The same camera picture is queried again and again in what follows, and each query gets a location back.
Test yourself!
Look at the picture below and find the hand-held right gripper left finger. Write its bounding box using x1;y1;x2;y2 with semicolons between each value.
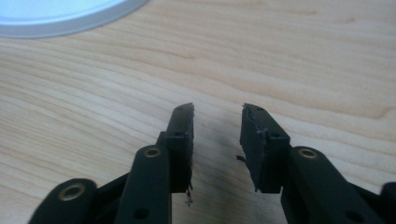
113;102;195;224

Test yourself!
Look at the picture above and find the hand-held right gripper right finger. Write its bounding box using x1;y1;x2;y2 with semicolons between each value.
236;103;387;224

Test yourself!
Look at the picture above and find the white round plate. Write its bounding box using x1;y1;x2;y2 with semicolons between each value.
0;0;151;39

